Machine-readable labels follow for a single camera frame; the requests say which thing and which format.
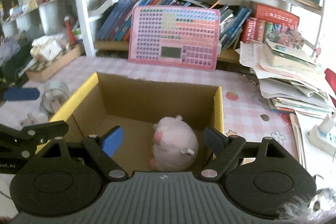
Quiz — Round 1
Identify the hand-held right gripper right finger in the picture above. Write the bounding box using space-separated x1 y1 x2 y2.
197 126 289 180

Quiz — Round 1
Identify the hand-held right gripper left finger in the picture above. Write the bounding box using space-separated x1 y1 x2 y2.
35 126 126 180

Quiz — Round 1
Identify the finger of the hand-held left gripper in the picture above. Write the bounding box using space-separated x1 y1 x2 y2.
0 86 40 102
0 120 69 159

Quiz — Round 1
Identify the clear glass jar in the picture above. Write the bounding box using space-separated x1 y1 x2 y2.
40 81 72 116

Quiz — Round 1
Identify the pink plush pig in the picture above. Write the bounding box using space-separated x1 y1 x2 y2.
150 115 199 171

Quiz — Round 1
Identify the yellow cardboard box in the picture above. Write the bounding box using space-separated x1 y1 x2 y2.
49 72 226 172

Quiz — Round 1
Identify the pile of clothes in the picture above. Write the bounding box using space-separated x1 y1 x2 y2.
0 36 36 89

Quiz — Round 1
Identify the pink checkered tablecloth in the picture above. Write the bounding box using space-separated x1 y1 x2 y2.
0 56 309 188

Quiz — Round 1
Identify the wooden chess box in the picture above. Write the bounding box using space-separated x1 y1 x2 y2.
25 43 85 83

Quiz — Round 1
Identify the floral tissue pack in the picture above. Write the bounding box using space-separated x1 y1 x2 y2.
30 34 67 62

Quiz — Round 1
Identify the white storage bin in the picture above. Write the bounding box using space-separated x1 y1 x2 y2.
38 0 68 35

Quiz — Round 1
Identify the white bookshelf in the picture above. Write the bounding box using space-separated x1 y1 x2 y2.
71 0 327 58

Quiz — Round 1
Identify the pile of papers and books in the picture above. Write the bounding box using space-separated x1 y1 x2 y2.
235 40 336 119

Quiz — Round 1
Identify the white power strip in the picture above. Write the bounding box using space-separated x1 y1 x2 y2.
306 113 336 157

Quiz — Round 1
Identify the pink learning tablet board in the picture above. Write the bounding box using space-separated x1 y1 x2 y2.
128 6 221 72

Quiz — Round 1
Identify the row of children's books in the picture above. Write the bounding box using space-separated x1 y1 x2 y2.
95 0 252 51

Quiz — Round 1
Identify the grey fluffy plush toy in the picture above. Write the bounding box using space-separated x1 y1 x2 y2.
277 187 336 224

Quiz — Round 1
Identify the red cloth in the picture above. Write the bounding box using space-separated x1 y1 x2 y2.
324 68 336 99

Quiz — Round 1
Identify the red boxed book set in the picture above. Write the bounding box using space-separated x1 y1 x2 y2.
241 3 305 49

